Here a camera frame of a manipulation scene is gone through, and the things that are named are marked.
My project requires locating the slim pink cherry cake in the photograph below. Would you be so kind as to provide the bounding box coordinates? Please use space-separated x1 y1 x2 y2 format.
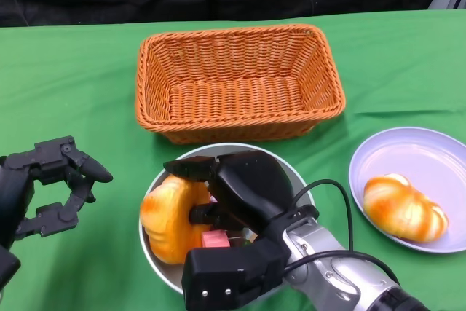
202 229 232 250

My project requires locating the pale green bowl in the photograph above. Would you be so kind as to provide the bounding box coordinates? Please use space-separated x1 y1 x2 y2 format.
138 142 316 296

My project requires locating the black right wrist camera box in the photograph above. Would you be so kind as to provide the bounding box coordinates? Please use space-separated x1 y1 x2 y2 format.
181 236 293 311

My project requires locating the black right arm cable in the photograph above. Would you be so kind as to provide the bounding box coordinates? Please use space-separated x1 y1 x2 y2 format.
282 178 403 285

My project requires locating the green tablecloth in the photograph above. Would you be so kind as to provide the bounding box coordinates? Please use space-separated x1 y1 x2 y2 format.
0 8 466 311

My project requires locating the lavender plate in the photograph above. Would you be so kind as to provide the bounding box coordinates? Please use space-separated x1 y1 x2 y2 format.
348 127 466 256

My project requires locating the striped croissant bread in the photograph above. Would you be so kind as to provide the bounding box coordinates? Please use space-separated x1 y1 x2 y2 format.
363 173 450 243

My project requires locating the orange donut bread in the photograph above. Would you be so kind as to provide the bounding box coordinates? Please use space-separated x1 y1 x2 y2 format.
140 175 213 265

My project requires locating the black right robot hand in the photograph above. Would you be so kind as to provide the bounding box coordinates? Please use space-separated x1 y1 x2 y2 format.
162 149 320 243

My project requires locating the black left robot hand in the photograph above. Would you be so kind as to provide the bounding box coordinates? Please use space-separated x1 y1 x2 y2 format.
0 135 114 252

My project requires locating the orange wicker basket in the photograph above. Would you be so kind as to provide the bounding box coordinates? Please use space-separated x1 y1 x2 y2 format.
135 23 346 144

